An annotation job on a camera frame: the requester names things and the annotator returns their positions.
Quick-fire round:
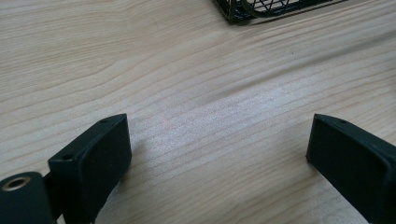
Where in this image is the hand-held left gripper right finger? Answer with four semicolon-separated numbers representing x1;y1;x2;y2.
305;113;396;224

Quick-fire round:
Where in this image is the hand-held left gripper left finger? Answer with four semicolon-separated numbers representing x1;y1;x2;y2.
48;113;133;224

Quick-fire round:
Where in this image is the black wire mesh basket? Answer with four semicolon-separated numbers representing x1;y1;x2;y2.
212;0;348;25

